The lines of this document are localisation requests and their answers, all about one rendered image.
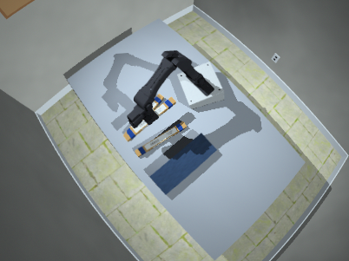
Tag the tan rectangular box with blue bands and white label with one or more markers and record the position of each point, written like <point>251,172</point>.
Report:
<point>158,140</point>

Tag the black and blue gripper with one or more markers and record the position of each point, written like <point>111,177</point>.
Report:
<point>154,117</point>

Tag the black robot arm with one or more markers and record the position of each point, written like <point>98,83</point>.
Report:
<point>146,95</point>

